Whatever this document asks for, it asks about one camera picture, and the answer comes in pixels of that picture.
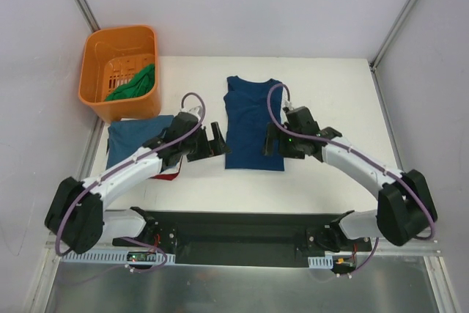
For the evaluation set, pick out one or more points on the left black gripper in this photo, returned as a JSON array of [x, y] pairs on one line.
[[202, 144]]

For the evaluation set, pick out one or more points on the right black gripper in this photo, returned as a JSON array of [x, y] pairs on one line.
[[282, 143]]

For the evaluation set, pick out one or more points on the dark blue t shirt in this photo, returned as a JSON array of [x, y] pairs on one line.
[[249, 111]]

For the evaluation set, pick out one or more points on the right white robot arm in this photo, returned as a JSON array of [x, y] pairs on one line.
[[404, 203]]

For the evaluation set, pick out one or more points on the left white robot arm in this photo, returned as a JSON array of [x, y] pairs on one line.
[[79, 215]]

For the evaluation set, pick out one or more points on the folded red t shirt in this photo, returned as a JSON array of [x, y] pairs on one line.
[[167, 175]]

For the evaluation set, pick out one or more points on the folded light blue t shirt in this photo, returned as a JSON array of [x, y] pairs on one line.
[[126, 136]]

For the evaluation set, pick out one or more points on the green t shirt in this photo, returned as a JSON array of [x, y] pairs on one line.
[[138, 86]]

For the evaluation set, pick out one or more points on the orange plastic basket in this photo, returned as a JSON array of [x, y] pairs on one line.
[[112, 57]]

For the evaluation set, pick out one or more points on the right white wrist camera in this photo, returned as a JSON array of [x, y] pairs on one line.
[[286, 104]]

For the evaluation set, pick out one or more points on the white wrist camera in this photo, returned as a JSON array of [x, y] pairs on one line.
[[286, 104], [196, 110]]

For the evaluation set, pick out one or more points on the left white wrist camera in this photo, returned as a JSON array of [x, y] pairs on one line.
[[196, 110]]

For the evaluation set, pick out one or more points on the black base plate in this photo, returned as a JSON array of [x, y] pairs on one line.
[[238, 239]]

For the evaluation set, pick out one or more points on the right slotted cable duct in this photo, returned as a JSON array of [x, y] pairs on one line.
[[325, 262]]

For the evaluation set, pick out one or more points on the slotted cable duct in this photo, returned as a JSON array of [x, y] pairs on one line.
[[325, 262], [120, 257]]

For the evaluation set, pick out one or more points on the left slotted cable duct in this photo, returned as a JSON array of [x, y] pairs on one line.
[[120, 257]]

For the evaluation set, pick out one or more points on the aluminium rail frame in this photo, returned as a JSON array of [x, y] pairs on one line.
[[419, 248]]

